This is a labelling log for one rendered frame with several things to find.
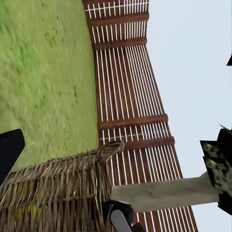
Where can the tree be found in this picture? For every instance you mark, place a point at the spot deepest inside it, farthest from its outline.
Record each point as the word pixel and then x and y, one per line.
pixel 215 185

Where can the wicker basket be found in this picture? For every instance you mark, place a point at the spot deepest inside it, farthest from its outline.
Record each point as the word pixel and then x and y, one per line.
pixel 72 179

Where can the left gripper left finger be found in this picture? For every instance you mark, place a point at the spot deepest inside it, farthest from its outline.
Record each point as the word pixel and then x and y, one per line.
pixel 12 144

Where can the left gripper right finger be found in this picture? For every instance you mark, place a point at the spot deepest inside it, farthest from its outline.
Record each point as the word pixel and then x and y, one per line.
pixel 224 143

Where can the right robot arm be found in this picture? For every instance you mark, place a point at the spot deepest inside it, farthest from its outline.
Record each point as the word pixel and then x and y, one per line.
pixel 121 215

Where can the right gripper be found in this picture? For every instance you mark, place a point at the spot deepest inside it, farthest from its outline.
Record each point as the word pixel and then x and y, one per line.
pixel 92 207

